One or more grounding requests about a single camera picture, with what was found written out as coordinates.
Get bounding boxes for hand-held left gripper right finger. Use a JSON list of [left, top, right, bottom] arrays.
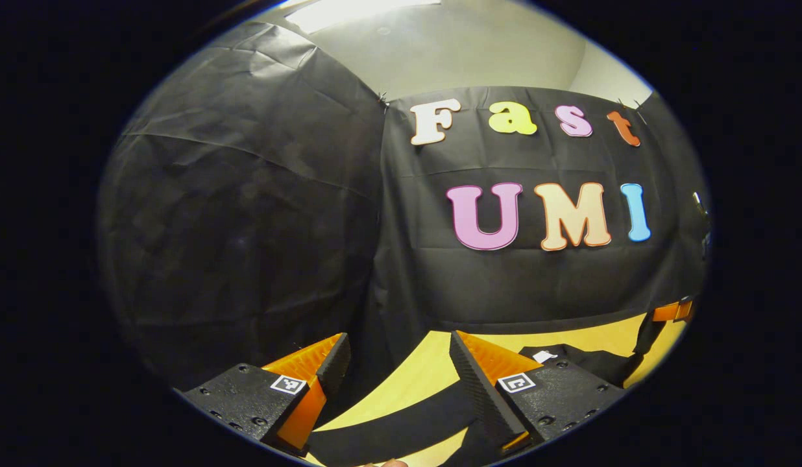
[[448, 331, 632, 455]]

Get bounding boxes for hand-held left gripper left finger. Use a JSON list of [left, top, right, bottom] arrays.
[[174, 333, 351, 455]]

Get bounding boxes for black jacket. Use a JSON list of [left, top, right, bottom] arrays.
[[307, 344, 643, 466]]

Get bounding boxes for black backdrop cloth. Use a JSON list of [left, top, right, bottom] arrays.
[[97, 21, 711, 393]]

